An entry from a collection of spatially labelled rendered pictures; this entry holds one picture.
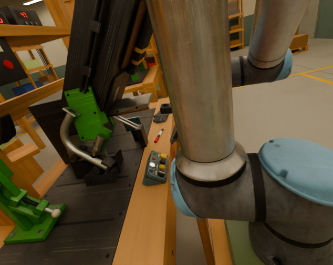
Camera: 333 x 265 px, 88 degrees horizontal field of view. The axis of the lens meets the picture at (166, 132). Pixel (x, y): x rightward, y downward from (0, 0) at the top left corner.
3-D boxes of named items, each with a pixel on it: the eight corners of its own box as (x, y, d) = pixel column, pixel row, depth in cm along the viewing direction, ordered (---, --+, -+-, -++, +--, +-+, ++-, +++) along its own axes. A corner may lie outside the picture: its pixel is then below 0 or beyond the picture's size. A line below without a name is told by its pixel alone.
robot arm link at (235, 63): (241, 56, 39) (236, 54, 49) (191, 66, 42) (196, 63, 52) (242, 91, 42) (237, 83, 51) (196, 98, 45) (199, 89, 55)
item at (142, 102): (153, 98, 93) (152, 92, 91) (149, 109, 79) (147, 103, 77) (87, 111, 99) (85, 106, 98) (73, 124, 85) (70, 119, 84)
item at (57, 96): (114, 131, 116) (92, 81, 100) (95, 160, 90) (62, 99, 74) (89, 135, 119) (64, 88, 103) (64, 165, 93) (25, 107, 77)
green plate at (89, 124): (113, 132, 79) (100, 85, 74) (105, 137, 71) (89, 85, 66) (91, 136, 80) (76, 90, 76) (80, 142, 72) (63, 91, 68)
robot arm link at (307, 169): (357, 250, 25) (396, 184, 19) (255, 239, 29) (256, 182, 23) (318, 185, 35) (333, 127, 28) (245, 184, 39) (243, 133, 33)
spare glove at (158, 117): (158, 111, 129) (157, 108, 127) (172, 110, 125) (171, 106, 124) (149, 124, 112) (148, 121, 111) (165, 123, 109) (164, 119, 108)
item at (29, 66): (72, 101, 670) (38, 36, 561) (27, 133, 458) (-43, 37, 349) (59, 104, 677) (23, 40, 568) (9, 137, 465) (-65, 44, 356)
